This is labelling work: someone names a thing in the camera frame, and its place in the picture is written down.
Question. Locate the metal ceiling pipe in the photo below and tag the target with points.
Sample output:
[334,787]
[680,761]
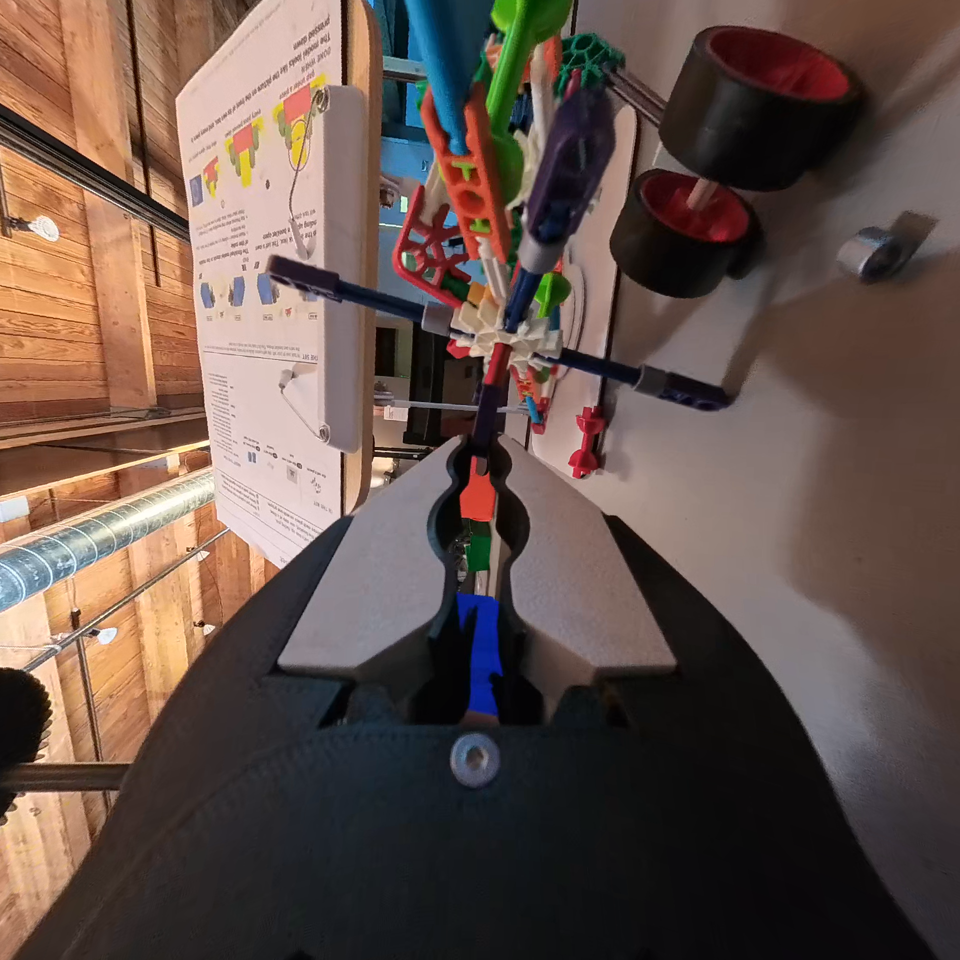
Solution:
[127,596]

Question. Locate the red toy wheel black tyre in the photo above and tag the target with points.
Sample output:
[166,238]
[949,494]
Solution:
[720,127]
[660,262]

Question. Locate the colourful toy construction model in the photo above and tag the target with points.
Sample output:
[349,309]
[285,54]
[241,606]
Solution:
[570,150]

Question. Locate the white tilted reading stand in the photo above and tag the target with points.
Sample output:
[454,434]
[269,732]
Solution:
[341,225]

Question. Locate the green plastic bin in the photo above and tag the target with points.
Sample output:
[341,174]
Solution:
[478,547]

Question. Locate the black ceiling light rail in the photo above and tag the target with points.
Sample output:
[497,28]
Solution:
[90,176]

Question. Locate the red toy connector piece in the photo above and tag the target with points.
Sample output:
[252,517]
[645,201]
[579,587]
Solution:
[586,442]

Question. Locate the white ceiling spotlight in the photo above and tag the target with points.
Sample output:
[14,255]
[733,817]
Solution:
[41,227]

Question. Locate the small blue plastic bin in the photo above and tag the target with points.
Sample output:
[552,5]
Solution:
[480,652]

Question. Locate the small grey toy spacer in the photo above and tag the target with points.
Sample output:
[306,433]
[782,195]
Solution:
[870,255]

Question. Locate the orange plastic bin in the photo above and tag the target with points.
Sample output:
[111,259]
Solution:
[478,495]

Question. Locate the silver ventilation duct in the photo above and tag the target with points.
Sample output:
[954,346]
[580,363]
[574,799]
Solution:
[90,532]

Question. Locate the printed instruction sheet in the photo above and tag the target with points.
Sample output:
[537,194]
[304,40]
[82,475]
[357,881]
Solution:
[247,412]

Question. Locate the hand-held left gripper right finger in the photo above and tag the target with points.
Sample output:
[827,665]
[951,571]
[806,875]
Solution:
[592,600]

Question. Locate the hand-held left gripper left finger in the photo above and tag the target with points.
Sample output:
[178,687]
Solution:
[360,600]

